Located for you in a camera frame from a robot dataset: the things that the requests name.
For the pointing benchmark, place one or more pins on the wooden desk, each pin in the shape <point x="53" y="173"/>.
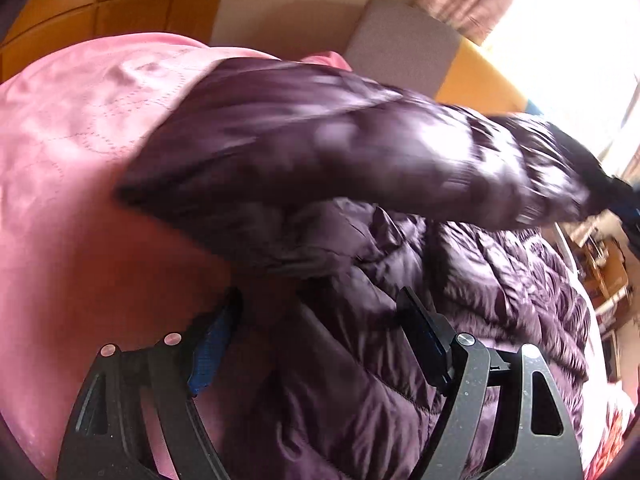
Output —
<point x="612" y="270"/>

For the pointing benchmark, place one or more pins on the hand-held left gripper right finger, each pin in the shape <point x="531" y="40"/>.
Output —
<point x="425" y="340"/>

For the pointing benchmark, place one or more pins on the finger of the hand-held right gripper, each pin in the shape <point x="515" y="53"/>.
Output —
<point x="631" y="210"/>
<point x="585" y="160"/>

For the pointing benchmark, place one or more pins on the pink bedspread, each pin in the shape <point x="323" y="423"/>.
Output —
<point x="75" y="160"/>

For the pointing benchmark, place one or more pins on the wooden wardrobe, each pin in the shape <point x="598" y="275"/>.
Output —
<point x="125" y="0"/>

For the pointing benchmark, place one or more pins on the purple puffer jacket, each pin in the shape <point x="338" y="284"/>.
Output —
<point x="350" y="150"/>

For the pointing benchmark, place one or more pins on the window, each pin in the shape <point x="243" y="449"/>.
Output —
<point x="590" y="35"/>

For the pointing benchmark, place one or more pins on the ruffled coral blanket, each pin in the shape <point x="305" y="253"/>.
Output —
<point x="607" y="442"/>

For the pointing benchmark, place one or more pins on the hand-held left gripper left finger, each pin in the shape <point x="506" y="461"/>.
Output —
<point x="212" y="355"/>

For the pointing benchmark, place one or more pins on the grey yellow blue headboard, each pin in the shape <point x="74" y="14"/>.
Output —
<point x="400" y="45"/>

